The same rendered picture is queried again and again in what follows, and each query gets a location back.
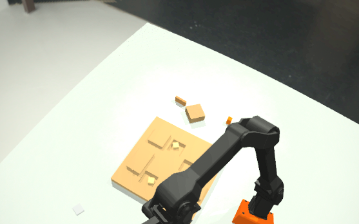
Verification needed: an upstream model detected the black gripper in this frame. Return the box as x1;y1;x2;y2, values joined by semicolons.
141;198;153;219

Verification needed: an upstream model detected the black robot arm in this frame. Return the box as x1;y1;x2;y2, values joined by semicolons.
142;115;284;224

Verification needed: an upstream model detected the pale yellow block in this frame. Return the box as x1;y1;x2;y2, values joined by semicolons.
173;142;179;149
148;177;155;185

